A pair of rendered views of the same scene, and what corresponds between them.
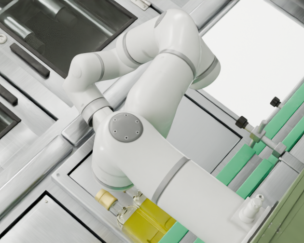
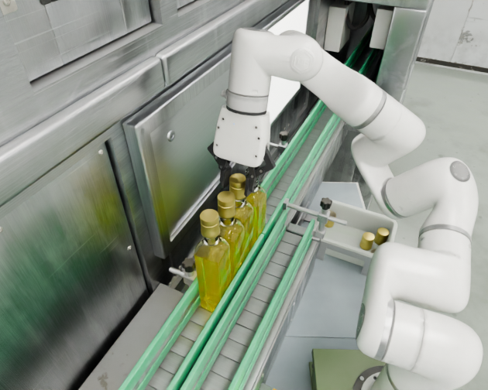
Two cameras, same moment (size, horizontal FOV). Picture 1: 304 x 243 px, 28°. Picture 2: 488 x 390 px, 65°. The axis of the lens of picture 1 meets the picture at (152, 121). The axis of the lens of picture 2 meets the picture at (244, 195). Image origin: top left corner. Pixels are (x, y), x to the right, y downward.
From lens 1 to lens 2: 135 cm
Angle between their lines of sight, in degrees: 66
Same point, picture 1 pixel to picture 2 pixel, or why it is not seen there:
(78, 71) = (306, 69)
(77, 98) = (257, 77)
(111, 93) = (218, 33)
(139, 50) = (381, 133)
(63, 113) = (170, 18)
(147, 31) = (410, 132)
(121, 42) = (377, 105)
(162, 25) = (468, 192)
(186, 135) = not seen: hidden behind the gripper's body
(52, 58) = not seen: outside the picture
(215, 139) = not seen: hidden behind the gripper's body
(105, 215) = (158, 203)
